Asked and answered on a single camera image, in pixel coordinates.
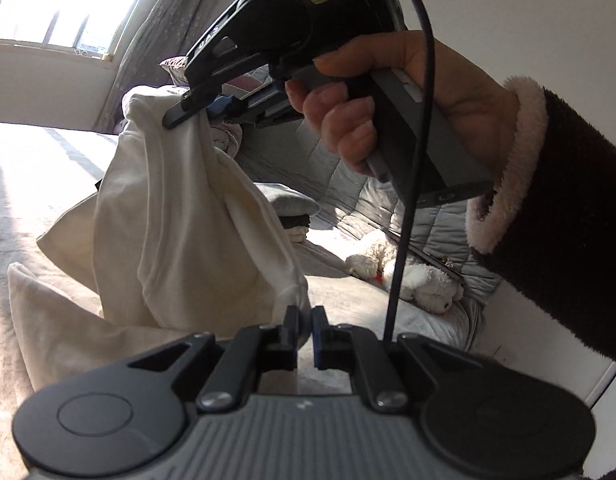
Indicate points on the folded grey sweater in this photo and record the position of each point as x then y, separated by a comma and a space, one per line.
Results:
288, 202

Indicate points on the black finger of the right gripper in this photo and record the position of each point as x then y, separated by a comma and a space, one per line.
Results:
191, 103
261, 110

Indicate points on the maroon white pillow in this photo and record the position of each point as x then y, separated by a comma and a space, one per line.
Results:
175, 67

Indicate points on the grey patterned curtain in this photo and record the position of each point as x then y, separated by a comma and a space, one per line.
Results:
170, 28

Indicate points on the folded beige garment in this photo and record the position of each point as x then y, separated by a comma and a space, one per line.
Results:
297, 234

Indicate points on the cream bear print garment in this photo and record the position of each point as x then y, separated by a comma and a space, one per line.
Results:
177, 240

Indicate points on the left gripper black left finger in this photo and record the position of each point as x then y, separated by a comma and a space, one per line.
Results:
221, 375

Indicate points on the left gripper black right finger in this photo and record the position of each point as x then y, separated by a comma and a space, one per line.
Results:
397, 376

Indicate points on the dark fleece sleeve forearm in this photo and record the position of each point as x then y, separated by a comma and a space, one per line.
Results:
549, 229

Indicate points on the white plush toy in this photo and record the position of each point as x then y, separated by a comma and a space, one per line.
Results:
426, 286

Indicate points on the person's right hand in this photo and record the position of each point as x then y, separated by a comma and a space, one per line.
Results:
480, 111

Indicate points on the grey quilted blanket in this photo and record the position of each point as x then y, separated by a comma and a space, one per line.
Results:
293, 155

